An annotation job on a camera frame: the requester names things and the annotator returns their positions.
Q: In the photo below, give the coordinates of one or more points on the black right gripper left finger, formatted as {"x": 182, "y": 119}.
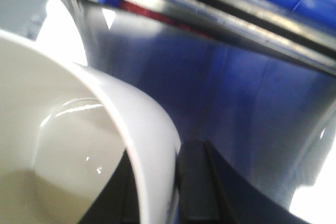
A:
{"x": 118, "y": 201}

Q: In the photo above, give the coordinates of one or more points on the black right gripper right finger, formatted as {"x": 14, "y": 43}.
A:
{"x": 211, "y": 191}

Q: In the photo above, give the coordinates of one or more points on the white plastic bin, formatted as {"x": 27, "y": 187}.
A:
{"x": 64, "y": 128}

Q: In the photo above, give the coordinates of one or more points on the stainless steel shelf frame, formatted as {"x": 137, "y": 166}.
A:
{"x": 251, "y": 25}

